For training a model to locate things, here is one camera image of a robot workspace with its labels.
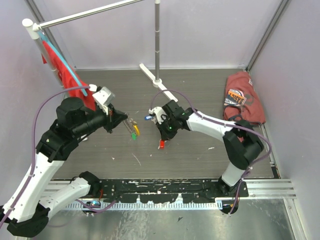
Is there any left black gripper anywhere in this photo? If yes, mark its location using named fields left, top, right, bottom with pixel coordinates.
left=73, top=103, right=128, bottom=138

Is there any large keyring with yellow handle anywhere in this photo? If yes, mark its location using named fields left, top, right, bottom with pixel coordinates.
left=123, top=113, right=140, bottom=140

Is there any red key tag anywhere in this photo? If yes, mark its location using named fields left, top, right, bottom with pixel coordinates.
left=158, top=139, right=166, bottom=150

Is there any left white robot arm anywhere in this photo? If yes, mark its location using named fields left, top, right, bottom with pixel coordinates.
left=0, top=97, right=128, bottom=238

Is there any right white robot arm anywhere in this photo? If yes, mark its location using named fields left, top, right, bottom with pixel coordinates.
left=148, top=100, right=264, bottom=197

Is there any blue tag key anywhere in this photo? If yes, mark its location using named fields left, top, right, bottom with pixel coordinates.
left=144, top=115, right=154, bottom=121

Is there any red shirt on hanger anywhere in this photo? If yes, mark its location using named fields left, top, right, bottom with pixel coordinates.
left=42, top=40, right=96, bottom=111

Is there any folded maroon t-shirt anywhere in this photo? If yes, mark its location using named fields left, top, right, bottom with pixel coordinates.
left=223, top=71, right=266, bottom=126

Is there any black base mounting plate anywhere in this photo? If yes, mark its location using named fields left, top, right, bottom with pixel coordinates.
left=83, top=178, right=249, bottom=204

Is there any blue clothes hanger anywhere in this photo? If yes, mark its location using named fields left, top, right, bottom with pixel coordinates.
left=37, top=31, right=88, bottom=89

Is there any metal clothes rack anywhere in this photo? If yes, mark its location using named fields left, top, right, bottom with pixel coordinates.
left=26, top=0, right=182, bottom=86

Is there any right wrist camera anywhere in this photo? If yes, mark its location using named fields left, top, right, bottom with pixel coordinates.
left=148, top=106, right=168, bottom=125

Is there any slotted cable duct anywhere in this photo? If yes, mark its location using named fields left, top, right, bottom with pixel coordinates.
left=59, top=198, right=224, bottom=211

